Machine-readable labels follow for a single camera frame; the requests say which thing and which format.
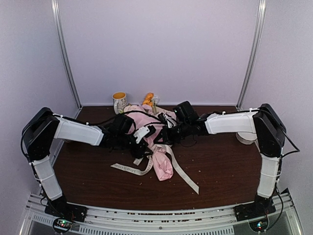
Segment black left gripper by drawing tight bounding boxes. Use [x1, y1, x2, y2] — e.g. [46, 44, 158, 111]
[116, 133, 154, 159]

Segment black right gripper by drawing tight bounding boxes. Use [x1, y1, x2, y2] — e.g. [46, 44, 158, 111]
[154, 120, 191, 145]

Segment pink wrapping paper sheet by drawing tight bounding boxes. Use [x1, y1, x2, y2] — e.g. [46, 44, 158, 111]
[122, 105, 177, 182]

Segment beige printed ribbon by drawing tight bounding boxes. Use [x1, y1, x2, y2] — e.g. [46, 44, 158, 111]
[111, 144, 200, 194]

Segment white fake flower stem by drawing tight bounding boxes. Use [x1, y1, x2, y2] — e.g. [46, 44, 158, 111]
[152, 96, 160, 105]

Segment orange fake flower stem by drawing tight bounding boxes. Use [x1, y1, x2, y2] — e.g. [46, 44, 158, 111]
[142, 93, 154, 107]

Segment white patterned mug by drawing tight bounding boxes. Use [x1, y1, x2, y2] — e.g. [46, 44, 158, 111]
[112, 92, 128, 114]

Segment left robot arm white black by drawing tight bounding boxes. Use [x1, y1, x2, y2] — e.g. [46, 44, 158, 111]
[20, 107, 156, 217]

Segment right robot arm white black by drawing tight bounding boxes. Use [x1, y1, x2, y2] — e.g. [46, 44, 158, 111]
[154, 101, 286, 216]

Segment white scalloped dish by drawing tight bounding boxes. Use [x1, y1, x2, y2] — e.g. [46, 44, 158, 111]
[236, 132, 257, 145]

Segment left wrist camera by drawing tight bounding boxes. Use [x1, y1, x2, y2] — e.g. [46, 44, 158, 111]
[134, 125, 156, 143]

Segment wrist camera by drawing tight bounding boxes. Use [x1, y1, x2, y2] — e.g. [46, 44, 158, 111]
[158, 113, 177, 128]
[134, 125, 156, 143]

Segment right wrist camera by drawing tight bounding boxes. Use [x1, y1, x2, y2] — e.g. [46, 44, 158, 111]
[158, 113, 177, 128]

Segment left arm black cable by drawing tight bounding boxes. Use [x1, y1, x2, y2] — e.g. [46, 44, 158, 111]
[21, 110, 167, 160]

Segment aluminium front rail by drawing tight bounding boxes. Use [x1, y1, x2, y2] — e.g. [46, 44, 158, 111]
[18, 193, 306, 235]

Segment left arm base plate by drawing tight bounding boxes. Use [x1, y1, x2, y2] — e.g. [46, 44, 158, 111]
[45, 204, 88, 222]

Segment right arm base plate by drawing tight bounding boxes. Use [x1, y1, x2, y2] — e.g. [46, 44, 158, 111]
[234, 202, 276, 222]

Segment left aluminium frame post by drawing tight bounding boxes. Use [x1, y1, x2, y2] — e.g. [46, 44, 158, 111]
[51, 0, 82, 109]

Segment aluminium frame post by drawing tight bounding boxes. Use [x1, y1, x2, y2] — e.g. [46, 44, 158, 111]
[51, 0, 82, 109]
[236, 0, 267, 110]

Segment right aluminium frame post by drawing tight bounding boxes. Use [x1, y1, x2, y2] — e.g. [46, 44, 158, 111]
[236, 0, 267, 110]

